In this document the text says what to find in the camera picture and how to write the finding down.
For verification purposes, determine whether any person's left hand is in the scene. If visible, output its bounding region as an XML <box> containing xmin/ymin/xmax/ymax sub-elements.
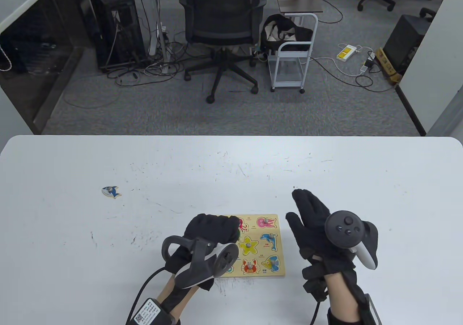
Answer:
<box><xmin>165</xmin><ymin>214</ymin><xmax>242</xmax><ymax>292</ymax></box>

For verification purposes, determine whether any person's right hand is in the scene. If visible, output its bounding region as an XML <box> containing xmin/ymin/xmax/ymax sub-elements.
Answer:
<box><xmin>286</xmin><ymin>189</ymin><xmax>357</xmax><ymax>302</ymax></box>

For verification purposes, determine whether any black and white controller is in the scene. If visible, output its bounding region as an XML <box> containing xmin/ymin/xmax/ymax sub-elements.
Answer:
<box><xmin>324</xmin><ymin>210</ymin><xmax>378</xmax><ymax>270</ymax></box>
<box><xmin>162</xmin><ymin>235</ymin><xmax>240</xmax><ymax>289</ymax></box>

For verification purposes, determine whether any yellow starfish puzzle piece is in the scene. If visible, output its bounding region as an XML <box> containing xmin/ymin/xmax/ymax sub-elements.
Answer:
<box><xmin>239</xmin><ymin>235</ymin><xmax>260</xmax><ymax>256</ymax></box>

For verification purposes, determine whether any wooden dolphin-shaped puzzle piece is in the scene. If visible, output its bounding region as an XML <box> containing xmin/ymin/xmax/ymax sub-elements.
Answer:
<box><xmin>260</xmin><ymin>233</ymin><xmax>279</xmax><ymax>251</ymax></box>

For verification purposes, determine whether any blue yellow fish puzzle piece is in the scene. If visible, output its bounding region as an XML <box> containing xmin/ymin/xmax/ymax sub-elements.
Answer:
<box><xmin>262</xmin><ymin>255</ymin><xmax>281</xmax><ymax>272</ymax></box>

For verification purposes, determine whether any wooden puzzle frame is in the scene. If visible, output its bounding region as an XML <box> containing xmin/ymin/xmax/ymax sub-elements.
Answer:
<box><xmin>217</xmin><ymin>214</ymin><xmax>286</xmax><ymax>278</ymax></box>

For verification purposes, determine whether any person's right forearm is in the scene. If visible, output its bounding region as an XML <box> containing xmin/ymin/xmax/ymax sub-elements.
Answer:
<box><xmin>324</xmin><ymin>273</ymin><xmax>358</xmax><ymax>318</ymax></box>

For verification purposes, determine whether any person's left forearm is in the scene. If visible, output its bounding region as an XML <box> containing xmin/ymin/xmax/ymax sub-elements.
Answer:
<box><xmin>156</xmin><ymin>274</ymin><xmax>197</xmax><ymax>315</ymax></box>

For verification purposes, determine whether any black labelled wrist box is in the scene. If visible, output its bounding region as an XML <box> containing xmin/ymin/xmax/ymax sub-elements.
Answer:
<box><xmin>127</xmin><ymin>298</ymin><xmax>170</xmax><ymax>325</ymax></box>
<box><xmin>358</xmin><ymin>293</ymin><xmax>382</xmax><ymax>325</ymax></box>

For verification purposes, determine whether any white yellow power strip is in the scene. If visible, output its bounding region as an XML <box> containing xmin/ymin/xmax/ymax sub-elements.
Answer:
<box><xmin>336</xmin><ymin>44</ymin><xmax>357</xmax><ymax>62</ymax></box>

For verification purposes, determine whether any brown cardboard box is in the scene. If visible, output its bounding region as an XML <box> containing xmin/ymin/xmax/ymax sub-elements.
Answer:
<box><xmin>374</xmin><ymin>47</ymin><xmax>403</xmax><ymax>84</ymax></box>

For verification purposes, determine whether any black bag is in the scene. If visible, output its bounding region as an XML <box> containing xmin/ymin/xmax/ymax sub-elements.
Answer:
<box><xmin>260</xmin><ymin>14</ymin><xmax>314</xmax><ymax>52</ymax></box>

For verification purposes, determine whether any black boxy case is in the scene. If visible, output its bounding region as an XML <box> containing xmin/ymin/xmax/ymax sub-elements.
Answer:
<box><xmin>383</xmin><ymin>14</ymin><xmax>433</xmax><ymax>74</ymax></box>

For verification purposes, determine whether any black mesh office chair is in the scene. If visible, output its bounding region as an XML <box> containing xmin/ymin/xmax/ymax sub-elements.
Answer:
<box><xmin>179</xmin><ymin>0</ymin><xmax>268</xmax><ymax>104</ymax></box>

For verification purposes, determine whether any black computer tower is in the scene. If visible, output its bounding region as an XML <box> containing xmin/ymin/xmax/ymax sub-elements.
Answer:
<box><xmin>87</xmin><ymin>0</ymin><xmax>147</xmax><ymax>70</ymax></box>

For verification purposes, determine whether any long black floor cable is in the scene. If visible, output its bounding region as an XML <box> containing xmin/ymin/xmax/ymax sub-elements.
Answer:
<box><xmin>309</xmin><ymin>57</ymin><xmax>397</xmax><ymax>93</ymax></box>

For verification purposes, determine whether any tangle of floor cables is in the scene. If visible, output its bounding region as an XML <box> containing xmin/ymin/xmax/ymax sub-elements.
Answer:
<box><xmin>105</xmin><ymin>32</ymin><xmax>188</xmax><ymax>86</ymax></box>

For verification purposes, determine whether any curved black floor cable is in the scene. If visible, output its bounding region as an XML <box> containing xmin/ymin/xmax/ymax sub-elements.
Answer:
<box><xmin>318</xmin><ymin>0</ymin><xmax>343</xmax><ymax>24</ymax></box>

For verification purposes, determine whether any white metal frame rig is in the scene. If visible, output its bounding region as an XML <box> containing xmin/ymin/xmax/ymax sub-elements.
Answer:
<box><xmin>136</xmin><ymin>0</ymin><xmax>170</xmax><ymax>75</ymax></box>

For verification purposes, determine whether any white hanging cord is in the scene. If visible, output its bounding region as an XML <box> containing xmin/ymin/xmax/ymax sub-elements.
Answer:
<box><xmin>0</xmin><ymin>45</ymin><xmax>12</xmax><ymax>72</ymax></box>

